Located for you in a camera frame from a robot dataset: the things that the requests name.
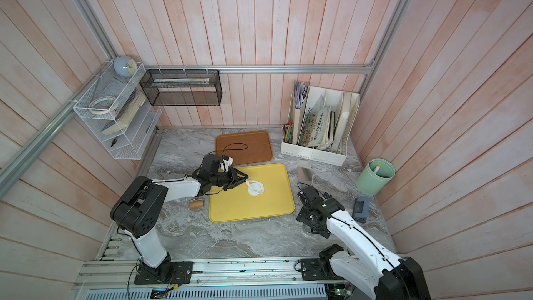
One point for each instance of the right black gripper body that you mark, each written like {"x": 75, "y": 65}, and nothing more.
{"x": 305, "y": 216}

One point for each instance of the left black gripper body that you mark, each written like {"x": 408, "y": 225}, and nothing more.
{"x": 220, "y": 178}

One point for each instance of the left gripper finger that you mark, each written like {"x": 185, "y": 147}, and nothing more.
{"x": 233, "y": 184}
{"x": 237, "y": 175}

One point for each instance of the yellow plastic tray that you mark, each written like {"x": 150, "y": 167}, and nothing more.
{"x": 237, "y": 204}

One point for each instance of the white dough piece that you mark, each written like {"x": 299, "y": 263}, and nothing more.
{"x": 255, "y": 188}

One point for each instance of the wooden dough roller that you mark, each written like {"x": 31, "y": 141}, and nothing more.
{"x": 196, "y": 204}

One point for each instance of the metal dough scraper wooden handle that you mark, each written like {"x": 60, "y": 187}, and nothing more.
{"x": 304, "y": 175}

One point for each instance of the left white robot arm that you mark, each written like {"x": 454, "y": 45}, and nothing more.
{"x": 137, "y": 210}

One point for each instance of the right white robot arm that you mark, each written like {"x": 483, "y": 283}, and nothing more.
{"x": 362, "y": 260}

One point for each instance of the white tape roll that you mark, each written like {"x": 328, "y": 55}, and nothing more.
{"x": 103, "y": 105}

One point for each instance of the brown plastic tray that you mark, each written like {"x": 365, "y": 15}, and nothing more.
{"x": 245, "y": 148}

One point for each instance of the small blue grey device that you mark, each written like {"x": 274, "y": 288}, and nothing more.
{"x": 361, "y": 209}

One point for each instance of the pens in organizer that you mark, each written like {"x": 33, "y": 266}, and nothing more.
{"x": 288, "y": 132}

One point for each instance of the green plastic cup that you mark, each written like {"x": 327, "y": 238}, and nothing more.
{"x": 375, "y": 176}

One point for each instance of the illustrated picture book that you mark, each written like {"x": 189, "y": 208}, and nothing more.
{"x": 316, "y": 128}

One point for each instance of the white desk file organizer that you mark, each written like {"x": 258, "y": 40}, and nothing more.
{"x": 344, "y": 107}

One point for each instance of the small blue globe clock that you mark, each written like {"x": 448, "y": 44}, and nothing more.
{"x": 125, "y": 66}

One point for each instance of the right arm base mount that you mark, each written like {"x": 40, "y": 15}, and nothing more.
{"x": 319, "y": 269}

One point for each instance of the black mesh wall basket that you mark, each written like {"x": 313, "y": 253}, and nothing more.
{"x": 182, "y": 87}

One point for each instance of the book on wire shelf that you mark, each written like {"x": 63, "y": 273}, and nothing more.
{"x": 126, "y": 115}

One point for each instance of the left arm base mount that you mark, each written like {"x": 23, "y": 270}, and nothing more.
{"x": 168, "y": 272}

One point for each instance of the white wire wall shelf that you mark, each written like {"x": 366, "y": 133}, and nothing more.
{"x": 122, "y": 145}

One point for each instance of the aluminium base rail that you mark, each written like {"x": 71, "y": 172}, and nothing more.
{"x": 241, "y": 278}

